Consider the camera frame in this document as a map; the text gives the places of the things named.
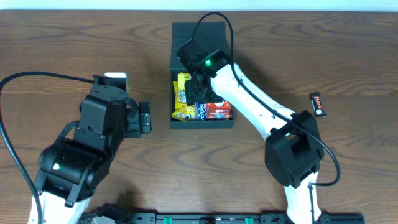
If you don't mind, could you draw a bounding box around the yellow Mentos gum bottle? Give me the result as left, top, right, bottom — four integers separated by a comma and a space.
177, 72, 191, 103

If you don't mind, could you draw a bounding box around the black gift box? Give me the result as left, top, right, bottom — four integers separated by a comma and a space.
169, 22, 234, 129

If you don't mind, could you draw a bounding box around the yellow Hacks candy bag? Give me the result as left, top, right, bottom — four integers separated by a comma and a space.
172, 81, 195, 121

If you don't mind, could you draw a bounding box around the blue Eclipse mint tin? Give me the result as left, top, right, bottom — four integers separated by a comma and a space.
195, 103, 208, 121

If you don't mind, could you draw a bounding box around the red Hello Panda box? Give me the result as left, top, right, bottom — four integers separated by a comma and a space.
206, 101, 233, 120

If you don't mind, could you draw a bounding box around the black Mars chocolate bar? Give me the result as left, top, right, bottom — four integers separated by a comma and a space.
310, 92, 327, 117

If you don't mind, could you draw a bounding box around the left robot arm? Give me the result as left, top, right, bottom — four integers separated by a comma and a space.
29, 72, 152, 223

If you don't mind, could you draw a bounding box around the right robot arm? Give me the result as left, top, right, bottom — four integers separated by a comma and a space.
176, 39, 324, 223

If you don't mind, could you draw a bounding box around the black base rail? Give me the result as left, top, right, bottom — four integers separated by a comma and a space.
77, 203, 366, 224

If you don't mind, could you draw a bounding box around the left black cable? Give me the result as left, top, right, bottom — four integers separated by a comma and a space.
0, 71, 95, 224

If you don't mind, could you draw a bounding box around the black cable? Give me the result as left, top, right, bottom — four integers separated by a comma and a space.
0, 71, 95, 224
191, 11, 341, 224

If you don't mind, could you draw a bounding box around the right black cable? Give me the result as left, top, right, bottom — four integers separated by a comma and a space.
191, 11, 341, 224

